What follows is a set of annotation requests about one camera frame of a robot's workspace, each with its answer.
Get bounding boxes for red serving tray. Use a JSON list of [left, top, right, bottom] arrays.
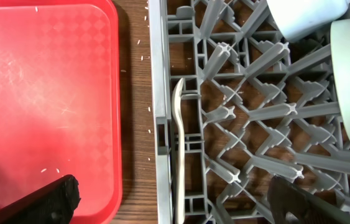
[[0, 0, 122, 223]]

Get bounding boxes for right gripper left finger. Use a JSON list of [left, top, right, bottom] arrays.
[[0, 175, 81, 224]]

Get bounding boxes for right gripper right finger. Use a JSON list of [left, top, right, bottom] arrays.
[[267, 175, 350, 224]]

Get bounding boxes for white plastic spoon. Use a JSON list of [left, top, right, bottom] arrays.
[[172, 78, 185, 224]]

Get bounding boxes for light blue bowl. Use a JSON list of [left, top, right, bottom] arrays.
[[267, 0, 350, 42]]

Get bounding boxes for grey dishwasher rack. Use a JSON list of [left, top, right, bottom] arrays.
[[148, 0, 350, 223]]

